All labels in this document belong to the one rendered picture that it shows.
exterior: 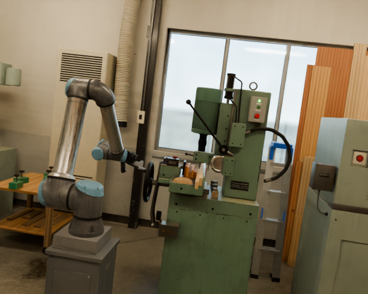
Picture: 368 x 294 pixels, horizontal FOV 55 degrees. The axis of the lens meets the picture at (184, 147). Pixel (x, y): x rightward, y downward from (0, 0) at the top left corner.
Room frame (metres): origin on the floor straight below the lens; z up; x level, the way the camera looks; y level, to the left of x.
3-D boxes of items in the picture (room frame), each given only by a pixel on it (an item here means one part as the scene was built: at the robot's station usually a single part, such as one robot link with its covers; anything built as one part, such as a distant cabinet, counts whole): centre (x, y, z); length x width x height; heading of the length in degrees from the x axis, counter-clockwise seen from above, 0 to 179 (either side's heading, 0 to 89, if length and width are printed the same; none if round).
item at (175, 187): (2.41, -0.01, 0.87); 0.61 x 0.30 x 0.06; 177
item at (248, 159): (2.42, -0.41, 1.16); 0.22 x 0.22 x 0.72; 87
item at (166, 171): (2.42, 0.07, 0.92); 0.15 x 0.13 x 0.09; 177
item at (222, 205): (2.43, -0.24, 0.76); 0.57 x 0.45 x 0.09; 87
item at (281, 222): (2.99, -0.82, 0.58); 0.27 x 0.25 x 1.16; 175
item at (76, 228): (1.88, 0.47, 0.67); 0.19 x 0.19 x 0.10
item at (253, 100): (2.28, -0.43, 1.40); 0.10 x 0.06 x 0.16; 87
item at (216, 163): (2.31, -0.25, 1.02); 0.12 x 0.03 x 0.12; 87
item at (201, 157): (2.44, -0.14, 1.03); 0.14 x 0.07 x 0.09; 87
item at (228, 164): (2.27, -0.30, 1.02); 0.09 x 0.07 x 0.12; 177
